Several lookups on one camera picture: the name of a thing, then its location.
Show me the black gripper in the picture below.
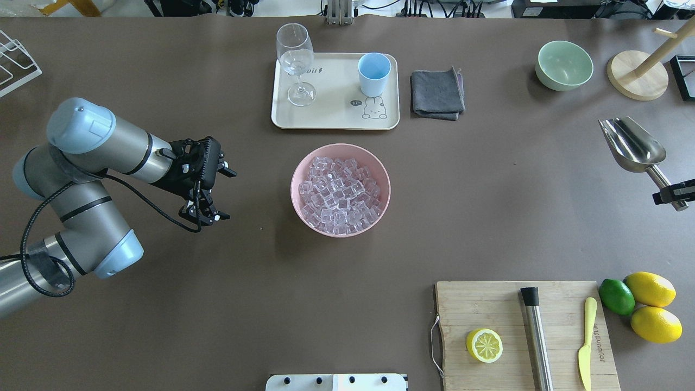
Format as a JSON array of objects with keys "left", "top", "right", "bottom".
[{"left": 152, "top": 137, "right": 237, "bottom": 226}]

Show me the steel ice scoop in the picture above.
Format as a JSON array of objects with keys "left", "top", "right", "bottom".
[{"left": 598, "top": 116, "right": 688, "bottom": 211}]

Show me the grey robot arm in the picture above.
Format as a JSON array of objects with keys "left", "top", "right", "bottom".
[{"left": 2, "top": 97, "right": 237, "bottom": 317}]

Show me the clear ice cubes pile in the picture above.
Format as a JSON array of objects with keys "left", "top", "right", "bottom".
[{"left": 293, "top": 156, "right": 387, "bottom": 237}]

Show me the light blue cup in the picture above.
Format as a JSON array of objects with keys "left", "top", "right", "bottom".
[{"left": 358, "top": 53, "right": 391, "bottom": 97}]

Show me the yellow lemon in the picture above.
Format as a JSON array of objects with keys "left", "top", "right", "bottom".
[
  {"left": 630, "top": 306, "right": 683, "bottom": 344},
  {"left": 623, "top": 271, "right": 676, "bottom": 308}
]

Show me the green lime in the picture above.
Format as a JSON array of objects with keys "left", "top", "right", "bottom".
[{"left": 598, "top": 278, "right": 636, "bottom": 316}]

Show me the wooden mug tree stand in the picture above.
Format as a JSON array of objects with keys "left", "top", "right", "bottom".
[{"left": 606, "top": 19, "right": 694, "bottom": 101}]

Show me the pink bowl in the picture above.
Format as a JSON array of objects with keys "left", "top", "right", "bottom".
[{"left": 290, "top": 143, "right": 391, "bottom": 237}]

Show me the yellow plastic knife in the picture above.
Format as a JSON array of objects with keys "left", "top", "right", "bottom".
[{"left": 577, "top": 297, "right": 597, "bottom": 390}]

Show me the cream serving tray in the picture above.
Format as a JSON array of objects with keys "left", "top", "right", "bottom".
[{"left": 271, "top": 53, "right": 400, "bottom": 130}]

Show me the clear wine glass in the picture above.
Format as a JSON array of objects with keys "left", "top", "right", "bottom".
[{"left": 276, "top": 23, "right": 316, "bottom": 107}]

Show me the green bowl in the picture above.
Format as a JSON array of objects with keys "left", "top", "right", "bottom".
[{"left": 535, "top": 41, "right": 594, "bottom": 91}]

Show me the steel muddler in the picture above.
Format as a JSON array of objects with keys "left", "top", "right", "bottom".
[{"left": 520, "top": 287, "right": 554, "bottom": 390}]

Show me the wooden cutting board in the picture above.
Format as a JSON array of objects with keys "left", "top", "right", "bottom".
[{"left": 436, "top": 281, "right": 599, "bottom": 390}]

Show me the folded grey cloth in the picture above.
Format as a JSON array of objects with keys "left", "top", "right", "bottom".
[{"left": 410, "top": 67, "right": 466, "bottom": 121}]

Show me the half lemon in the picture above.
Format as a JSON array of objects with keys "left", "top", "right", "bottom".
[{"left": 466, "top": 327, "right": 503, "bottom": 363}]

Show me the black tray frame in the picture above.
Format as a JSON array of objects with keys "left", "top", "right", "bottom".
[{"left": 670, "top": 55, "right": 694, "bottom": 102}]

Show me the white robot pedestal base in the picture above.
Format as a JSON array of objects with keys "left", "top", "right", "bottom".
[{"left": 265, "top": 373, "right": 409, "bottom": 390}]

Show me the white wire cup rack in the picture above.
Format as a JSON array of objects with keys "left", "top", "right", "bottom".
[{"left": 1, "top": 30, "right": 43, "bottom": 97}]

